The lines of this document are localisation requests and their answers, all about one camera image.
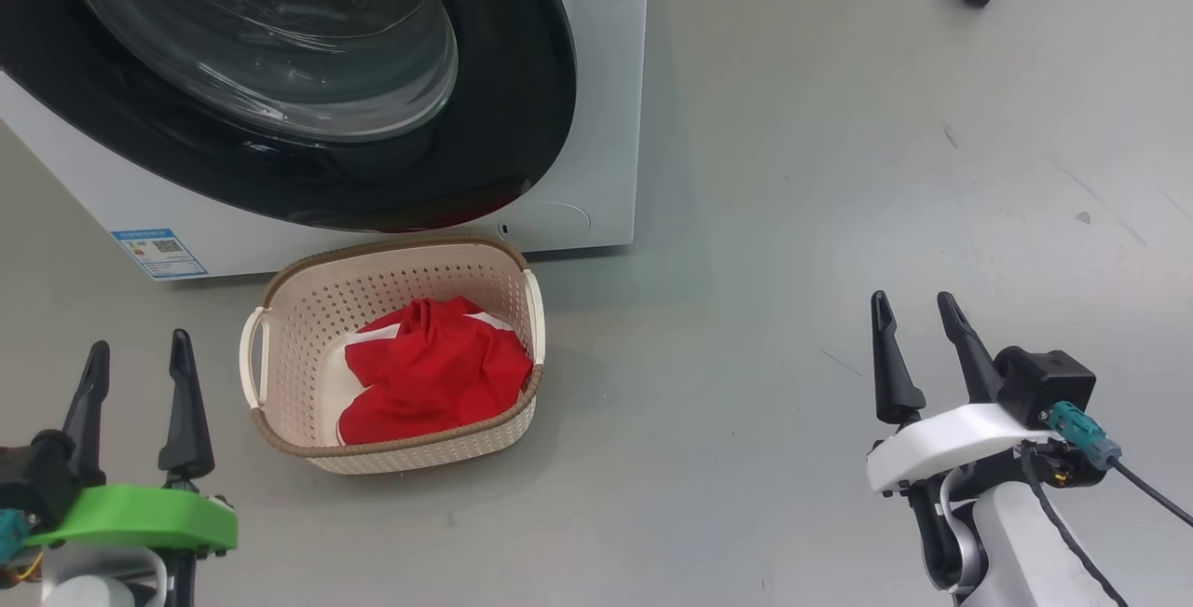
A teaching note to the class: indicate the white band right gripper body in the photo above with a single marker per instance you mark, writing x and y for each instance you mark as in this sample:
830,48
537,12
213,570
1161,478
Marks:
951,444

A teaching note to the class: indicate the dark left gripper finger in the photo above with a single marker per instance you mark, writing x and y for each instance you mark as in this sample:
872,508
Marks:
89,420
185,430

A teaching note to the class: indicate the blue energy label sticker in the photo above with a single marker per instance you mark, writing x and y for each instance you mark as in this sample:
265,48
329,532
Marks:
160,255

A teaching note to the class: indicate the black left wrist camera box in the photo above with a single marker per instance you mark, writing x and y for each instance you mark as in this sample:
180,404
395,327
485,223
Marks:
37,481

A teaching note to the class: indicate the red basketball jersey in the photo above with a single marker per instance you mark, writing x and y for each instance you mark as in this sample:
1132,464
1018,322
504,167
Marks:
438,374

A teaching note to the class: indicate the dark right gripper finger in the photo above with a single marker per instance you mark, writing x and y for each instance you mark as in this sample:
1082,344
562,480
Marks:
895,374
974,355

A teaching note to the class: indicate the white washing machine body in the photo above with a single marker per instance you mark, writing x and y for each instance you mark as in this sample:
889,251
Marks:
606,122

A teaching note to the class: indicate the green band left gripper body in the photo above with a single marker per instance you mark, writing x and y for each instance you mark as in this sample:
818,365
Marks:
140,514

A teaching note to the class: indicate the beige perforated laundry basket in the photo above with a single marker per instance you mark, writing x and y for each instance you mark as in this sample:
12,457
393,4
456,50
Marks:
308,327

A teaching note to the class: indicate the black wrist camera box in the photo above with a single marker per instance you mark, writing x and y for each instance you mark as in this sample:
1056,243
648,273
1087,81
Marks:
1049,383
37,481

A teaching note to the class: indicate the round drain filter cover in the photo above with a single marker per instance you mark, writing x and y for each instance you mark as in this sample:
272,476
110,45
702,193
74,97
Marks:
550,223

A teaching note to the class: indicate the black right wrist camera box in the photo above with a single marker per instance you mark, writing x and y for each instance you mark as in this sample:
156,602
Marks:
1049,383

